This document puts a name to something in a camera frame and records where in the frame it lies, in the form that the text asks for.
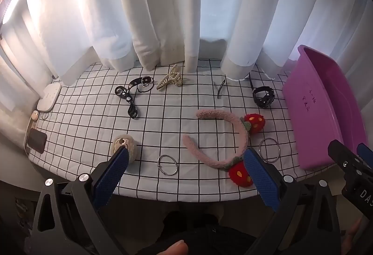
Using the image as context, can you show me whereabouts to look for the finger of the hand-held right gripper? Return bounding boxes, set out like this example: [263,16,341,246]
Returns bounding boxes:
[328,140,365,170]
[357,143,373,170]

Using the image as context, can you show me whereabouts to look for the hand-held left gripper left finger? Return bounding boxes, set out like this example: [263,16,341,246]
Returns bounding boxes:
[28,146,130,255]

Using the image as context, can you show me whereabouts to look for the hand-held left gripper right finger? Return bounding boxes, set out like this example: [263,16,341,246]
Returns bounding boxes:
[243,148,342,255]

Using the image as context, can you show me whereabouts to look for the metal ring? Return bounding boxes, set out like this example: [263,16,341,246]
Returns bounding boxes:
[157,154,179,176]
[259,138,281,163]

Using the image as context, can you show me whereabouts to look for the purple plastic basin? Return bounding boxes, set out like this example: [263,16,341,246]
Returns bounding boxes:
[282,45,368,171]

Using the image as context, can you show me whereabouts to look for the black wrist watch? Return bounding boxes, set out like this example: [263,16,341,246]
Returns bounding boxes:
[249,73,276,109]

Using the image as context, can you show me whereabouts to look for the pink fuzzy strawberry headband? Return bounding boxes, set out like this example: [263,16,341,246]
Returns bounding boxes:
[183,108,266,187]

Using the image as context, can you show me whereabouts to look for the person's right hand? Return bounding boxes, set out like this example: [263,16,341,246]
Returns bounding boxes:
[339,216,365,252]

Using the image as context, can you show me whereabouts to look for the person's left hand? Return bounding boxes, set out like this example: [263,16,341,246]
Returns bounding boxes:
[154,240,189,255]

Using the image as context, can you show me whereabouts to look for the black checked white tablecloth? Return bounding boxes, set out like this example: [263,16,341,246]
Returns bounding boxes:
[29,57,344,203]

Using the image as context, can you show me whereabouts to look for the black phone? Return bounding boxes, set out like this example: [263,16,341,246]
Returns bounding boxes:
[27,128,48,154]

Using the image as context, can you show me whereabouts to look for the person's dark trousers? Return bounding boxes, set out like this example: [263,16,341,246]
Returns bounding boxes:
[128,211,263,255]

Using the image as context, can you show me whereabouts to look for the thin black hair pin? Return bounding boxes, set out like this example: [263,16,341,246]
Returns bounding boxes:
[214,78,226,99]

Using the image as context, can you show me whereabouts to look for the white power strip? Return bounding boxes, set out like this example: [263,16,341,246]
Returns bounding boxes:
[36,82,62,112]

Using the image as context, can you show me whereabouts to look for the gold hair claw clip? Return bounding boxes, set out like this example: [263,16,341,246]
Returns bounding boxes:
[156,64,184,91]

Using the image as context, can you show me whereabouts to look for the white curtain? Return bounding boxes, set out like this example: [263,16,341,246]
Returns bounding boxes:
[0,0,373,86]

